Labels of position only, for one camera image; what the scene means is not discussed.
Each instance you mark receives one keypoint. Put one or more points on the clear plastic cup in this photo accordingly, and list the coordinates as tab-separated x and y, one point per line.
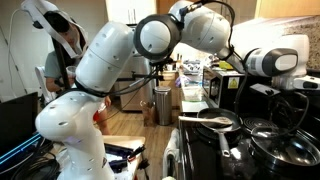
71	71

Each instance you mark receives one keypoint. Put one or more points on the white angled stand bracket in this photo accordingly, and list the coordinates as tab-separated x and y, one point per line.
36	13

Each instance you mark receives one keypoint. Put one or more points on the wooden base cabinet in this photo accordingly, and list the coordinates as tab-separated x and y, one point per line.
170	81

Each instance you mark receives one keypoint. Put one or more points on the black tool with red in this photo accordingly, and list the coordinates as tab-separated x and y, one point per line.
123	156

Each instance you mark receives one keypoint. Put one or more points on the wooden spatula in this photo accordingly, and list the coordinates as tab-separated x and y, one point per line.
200	119

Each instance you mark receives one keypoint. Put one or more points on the black monitor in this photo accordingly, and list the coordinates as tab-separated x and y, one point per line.
16	123

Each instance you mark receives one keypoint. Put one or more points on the black coil burner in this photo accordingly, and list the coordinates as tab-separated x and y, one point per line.
260	124

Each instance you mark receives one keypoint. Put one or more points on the glass lid with steel rim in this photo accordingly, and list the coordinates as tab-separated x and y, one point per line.
293	153

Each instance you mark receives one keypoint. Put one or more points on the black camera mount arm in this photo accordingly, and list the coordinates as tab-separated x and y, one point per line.
125	79

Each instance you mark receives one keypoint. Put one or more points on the black stand pole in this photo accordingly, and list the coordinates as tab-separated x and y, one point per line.
61	63

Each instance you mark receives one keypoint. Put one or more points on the black stereo camera bar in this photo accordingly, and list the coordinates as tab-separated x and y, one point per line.
165	62

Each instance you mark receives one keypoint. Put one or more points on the purple glove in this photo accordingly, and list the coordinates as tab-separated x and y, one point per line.
181	81

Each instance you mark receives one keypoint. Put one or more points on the white chair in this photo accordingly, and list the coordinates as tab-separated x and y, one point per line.
41	83

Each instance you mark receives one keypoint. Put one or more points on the black frying pan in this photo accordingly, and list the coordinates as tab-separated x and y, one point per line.
216	113

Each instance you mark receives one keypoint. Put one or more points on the stainless steel microwave oven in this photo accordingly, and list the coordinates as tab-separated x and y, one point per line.
221	98

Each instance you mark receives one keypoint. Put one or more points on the black case with blue light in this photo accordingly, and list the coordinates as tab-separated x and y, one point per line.
20	150

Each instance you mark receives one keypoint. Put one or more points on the pale yellow towel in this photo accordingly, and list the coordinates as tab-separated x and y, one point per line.
169	178

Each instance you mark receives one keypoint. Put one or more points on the stainless steel trash can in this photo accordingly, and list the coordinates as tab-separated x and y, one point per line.
163	106

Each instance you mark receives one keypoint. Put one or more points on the white upper cabinet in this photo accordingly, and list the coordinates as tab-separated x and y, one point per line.
128	11

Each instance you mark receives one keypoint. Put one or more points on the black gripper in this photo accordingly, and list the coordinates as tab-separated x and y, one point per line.
295	101

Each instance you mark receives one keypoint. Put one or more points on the black electric stove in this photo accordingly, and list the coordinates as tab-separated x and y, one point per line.
206	156

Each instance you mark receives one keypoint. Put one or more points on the dish rack with dishes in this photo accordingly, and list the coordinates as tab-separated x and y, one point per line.
192	66

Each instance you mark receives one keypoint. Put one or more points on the person in grey shirt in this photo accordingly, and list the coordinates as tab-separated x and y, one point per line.
51	66

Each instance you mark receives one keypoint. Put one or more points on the white towel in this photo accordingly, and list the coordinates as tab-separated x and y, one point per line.
171	146

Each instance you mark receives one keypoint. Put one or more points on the clear plastic container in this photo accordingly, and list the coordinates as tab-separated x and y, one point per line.
192	93

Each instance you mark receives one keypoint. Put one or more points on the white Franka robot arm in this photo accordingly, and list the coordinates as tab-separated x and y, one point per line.
103	56

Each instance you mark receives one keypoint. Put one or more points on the yellow warning sticker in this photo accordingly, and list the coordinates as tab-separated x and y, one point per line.
233	83

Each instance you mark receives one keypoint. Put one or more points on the small brown bag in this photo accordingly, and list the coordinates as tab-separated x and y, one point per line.
147	115

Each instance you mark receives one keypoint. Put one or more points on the light wooden table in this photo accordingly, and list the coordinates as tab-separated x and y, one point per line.
126	140

